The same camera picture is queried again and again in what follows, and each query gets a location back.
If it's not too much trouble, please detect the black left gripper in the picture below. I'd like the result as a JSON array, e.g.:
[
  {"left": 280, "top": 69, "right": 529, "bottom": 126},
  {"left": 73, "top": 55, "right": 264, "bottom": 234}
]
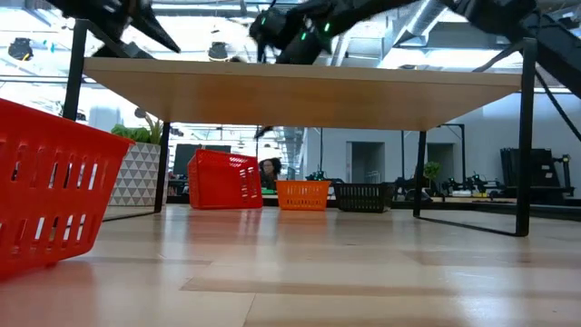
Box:
[{"left": 44, "top": 0, "right": 182, "bottom": 59}]

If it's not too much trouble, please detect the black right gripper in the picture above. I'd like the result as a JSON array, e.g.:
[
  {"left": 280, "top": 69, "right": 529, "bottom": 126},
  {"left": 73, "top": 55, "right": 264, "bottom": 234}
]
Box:
[{"left": 248, "top": 6, "right": 299, "bottom": 64}]

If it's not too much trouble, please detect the large red plastic basket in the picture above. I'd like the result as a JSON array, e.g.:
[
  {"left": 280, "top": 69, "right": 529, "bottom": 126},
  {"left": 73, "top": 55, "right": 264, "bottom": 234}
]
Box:
[
  {"left": 0, "top": 97, "right": 136, "bottom": 279},
  {"left": 187, "top": 148, "right": 264, "bottom": 211}
]

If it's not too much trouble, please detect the orange plastic basket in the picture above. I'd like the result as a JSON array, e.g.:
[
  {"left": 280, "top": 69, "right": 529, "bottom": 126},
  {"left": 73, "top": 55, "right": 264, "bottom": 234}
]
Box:
[{"left": 274, "top": 179, "right": 332, "bottom": 212}]

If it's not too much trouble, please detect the black plastic basket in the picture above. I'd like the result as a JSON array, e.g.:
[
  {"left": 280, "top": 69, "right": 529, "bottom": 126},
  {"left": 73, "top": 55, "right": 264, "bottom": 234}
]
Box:
[{"left": 332, "top": 182, "right": 395, "bottom": 214}]

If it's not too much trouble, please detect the black ceiling lamp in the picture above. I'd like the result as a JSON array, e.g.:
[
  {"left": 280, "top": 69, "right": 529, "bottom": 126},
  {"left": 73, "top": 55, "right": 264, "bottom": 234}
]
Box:
[
  {"left": 7, "top": 37, "right": 35, "bottom": 62},
  {"left": 207, "top": 41, "right": 231, "bottom": 63}
]

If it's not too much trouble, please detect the person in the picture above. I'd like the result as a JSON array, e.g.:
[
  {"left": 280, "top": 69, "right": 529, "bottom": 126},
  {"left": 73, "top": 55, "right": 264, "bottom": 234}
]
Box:
[{"left": 257, "top": 156, "right": 283, "bottom": 192}]

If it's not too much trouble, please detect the succulent plant in patterned pot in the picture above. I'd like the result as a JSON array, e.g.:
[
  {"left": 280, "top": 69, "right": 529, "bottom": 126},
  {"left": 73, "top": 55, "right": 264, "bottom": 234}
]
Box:
[{"left": 108, "top": 113, "right": 170, "bottom": 208}]

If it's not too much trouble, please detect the small green background plant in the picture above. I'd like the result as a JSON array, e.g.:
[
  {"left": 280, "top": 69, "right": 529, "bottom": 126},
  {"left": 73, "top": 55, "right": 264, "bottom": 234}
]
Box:
[{"left": 422, "top": 161, "right": 442, "bottom": 183}]

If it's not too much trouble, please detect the black equipment rack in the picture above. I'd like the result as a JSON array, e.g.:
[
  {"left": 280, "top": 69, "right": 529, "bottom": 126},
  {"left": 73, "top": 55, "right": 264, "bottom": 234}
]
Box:
[{"left": 498, "top": 147, "right": 576, "bottom": 205}]

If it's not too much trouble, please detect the silver ceiling duct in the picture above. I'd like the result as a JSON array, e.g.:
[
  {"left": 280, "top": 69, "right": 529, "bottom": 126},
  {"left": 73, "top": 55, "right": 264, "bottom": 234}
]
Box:
[{"left": 392, "top": 0, "right": 455, "bottom": 46}]

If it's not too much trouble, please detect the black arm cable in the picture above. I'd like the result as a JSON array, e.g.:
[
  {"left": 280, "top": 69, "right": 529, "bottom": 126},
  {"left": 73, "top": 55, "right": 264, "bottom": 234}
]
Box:
[{"left": 534, "top": 70, "right": 581, "bottom": 143}]

